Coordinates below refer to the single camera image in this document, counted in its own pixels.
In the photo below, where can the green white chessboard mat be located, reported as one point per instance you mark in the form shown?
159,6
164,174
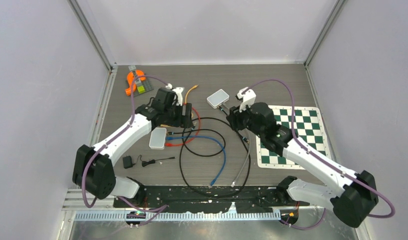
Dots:
308,125

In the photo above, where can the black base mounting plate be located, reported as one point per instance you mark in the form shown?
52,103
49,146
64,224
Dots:
209,200

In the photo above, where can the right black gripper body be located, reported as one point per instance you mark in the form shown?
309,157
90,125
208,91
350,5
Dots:
240,121

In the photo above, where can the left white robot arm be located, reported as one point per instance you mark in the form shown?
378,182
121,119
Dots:
94,165

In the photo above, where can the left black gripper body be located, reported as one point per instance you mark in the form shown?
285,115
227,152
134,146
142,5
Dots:
176,118

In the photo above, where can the black power adapter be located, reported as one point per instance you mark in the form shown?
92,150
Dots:
129,163

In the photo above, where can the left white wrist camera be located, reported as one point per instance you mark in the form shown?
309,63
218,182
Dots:
178,99

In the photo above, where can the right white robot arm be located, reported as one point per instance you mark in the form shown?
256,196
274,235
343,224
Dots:
350,195

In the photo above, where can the orange S-shaped block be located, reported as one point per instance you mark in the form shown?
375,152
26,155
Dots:
134,78

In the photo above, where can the grey lego baseplate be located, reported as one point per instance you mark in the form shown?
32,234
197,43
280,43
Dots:
147,83

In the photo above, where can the white network switch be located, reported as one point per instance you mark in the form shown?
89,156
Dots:
158,138
217,98

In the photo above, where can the lime green lego brick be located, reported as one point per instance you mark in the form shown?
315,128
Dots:
141,89

